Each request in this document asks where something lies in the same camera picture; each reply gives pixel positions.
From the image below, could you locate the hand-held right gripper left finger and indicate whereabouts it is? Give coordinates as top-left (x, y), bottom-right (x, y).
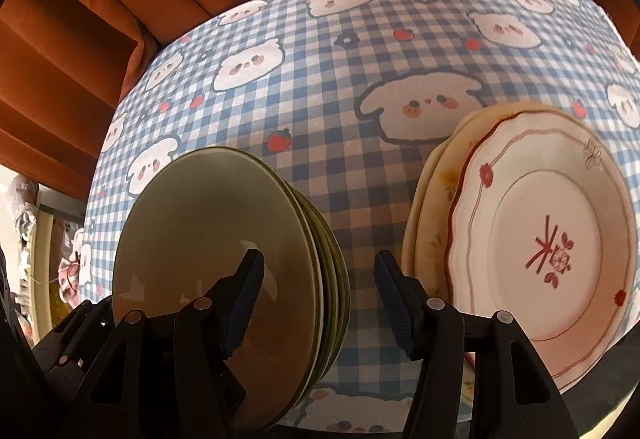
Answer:
top-left (74, 248), bottom-right (266, 439)

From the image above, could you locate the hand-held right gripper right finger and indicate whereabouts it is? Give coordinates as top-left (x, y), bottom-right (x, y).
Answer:
top-left (373, 249), bottom-right (578, 439)

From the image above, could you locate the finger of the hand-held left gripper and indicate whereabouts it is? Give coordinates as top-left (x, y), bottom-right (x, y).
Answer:
top-left (32, 297), bottom-right (118, 396)

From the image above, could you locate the white plate red floral pattern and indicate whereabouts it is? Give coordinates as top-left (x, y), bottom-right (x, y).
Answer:
top-left (446, 109), bottom-right (638, 395)

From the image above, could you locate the pile of pink clothes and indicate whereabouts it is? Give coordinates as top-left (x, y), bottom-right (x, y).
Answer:
top-left (57, 229), bottom-right (90, 306)

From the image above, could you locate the grey cloth bundle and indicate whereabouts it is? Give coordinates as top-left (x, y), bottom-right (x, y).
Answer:
top-left (7, 174), bottom-right (41, 240)

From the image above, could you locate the blue checked cartoon tablecloth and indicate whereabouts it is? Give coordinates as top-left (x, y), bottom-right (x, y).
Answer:
top-left (82, 0), bottom-right (640, 435)

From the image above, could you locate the rust orange curtain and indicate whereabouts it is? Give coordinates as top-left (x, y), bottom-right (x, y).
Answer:
top-left (0, 0), bottom-right (640, 200)

